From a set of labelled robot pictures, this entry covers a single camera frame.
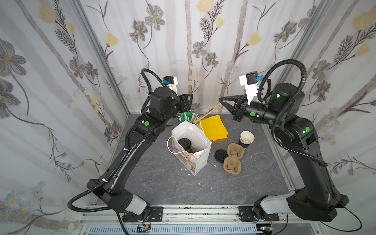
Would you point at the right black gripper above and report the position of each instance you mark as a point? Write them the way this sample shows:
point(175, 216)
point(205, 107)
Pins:
point(239, 107)

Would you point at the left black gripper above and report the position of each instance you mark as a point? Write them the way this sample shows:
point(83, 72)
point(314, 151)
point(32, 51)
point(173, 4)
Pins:
point(184, 103)

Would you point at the brown paper straw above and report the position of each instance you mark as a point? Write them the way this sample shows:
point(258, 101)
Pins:
point(207, 113)

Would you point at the white patterned paper bag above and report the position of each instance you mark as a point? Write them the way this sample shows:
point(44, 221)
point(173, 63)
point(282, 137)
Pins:
point(194, 162)

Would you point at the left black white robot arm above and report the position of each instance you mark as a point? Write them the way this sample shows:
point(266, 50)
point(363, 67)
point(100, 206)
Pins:
point(110, 186)

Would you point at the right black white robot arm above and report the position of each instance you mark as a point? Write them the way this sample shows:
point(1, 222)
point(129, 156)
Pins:
point(277, 107)

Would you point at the green white straws bundle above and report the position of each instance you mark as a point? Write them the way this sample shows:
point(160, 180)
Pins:
point(190, 117)

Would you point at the black paper cup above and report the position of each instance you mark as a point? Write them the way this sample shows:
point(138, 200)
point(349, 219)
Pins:
point(246, 138)

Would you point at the yellow napkins stack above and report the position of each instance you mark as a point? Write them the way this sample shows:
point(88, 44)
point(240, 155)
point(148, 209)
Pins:
point(206, 126)

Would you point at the brown cardboard napkin box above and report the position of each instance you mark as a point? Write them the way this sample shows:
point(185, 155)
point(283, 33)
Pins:
point(220, 134)

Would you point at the black cup lid stack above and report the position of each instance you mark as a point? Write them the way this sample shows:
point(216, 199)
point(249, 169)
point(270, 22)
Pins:
point(220, 155)

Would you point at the brown pulp cup carrier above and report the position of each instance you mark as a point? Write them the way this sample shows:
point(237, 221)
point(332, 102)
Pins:
point(232, 163)

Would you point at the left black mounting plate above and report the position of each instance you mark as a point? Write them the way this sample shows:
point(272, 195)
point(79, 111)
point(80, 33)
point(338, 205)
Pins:
point(152, 214)

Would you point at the black mounting plate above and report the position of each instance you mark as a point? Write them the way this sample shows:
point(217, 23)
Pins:
point(152, 214)
point(255, 214)

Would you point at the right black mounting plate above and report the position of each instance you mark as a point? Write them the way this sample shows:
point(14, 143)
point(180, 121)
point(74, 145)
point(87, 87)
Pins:
point(255, 214)

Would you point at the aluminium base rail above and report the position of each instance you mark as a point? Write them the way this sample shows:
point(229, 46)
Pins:
point(198, 220)

